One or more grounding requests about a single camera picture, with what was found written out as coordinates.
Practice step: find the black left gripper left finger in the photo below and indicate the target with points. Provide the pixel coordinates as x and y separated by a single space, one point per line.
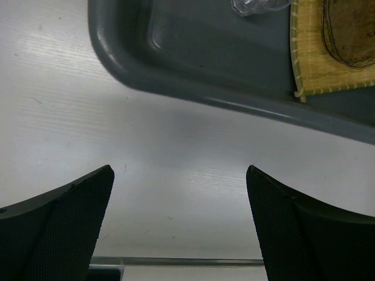
52 236

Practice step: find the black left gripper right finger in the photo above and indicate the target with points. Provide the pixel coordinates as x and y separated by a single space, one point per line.
302 238

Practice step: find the yellow bamboo placemat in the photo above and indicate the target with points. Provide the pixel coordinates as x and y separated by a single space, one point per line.
315 71

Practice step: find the clear glass plate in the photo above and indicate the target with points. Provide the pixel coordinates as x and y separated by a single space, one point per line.
348 32

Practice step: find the clear glass cup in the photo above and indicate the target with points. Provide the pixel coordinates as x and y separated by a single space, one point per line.
257 7

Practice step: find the grey plastic bin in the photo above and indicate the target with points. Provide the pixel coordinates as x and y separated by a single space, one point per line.
205 52

